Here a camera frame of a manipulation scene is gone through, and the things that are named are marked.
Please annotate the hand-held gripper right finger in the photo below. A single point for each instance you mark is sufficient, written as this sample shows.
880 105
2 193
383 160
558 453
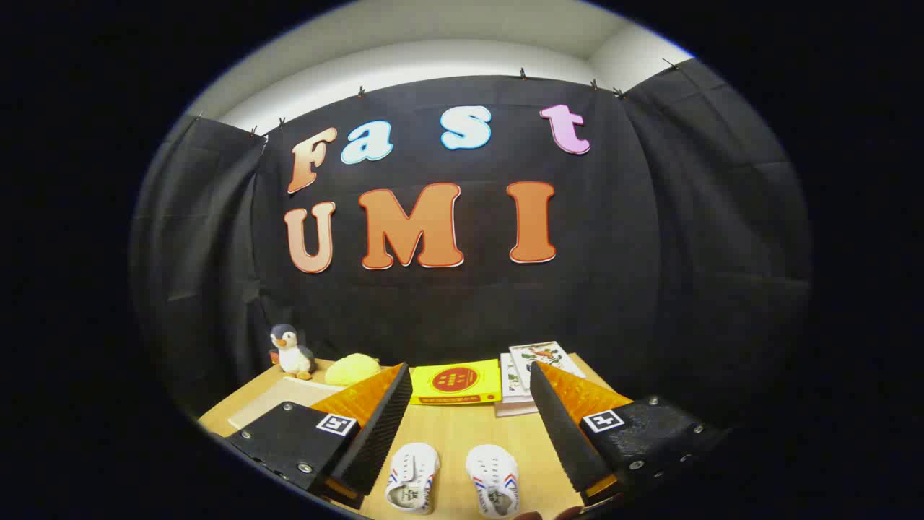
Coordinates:
559 433

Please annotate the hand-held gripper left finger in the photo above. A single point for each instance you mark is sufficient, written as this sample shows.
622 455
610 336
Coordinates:
379 433

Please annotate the white canvas shoe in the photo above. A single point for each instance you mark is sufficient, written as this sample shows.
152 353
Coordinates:
494 480
413 477

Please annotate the cream storage box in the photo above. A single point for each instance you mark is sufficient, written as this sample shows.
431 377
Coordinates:
281 401

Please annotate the white floral cover book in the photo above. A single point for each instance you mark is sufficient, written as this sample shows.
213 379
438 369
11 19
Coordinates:
514 409
548 355
514 379

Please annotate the yellow round plush toy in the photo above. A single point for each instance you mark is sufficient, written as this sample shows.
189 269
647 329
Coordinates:
350 370

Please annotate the yellow book with red circle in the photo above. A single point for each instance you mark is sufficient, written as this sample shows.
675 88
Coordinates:
455 381

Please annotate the penguin plush toy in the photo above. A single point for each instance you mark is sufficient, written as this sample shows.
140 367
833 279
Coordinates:
292 354

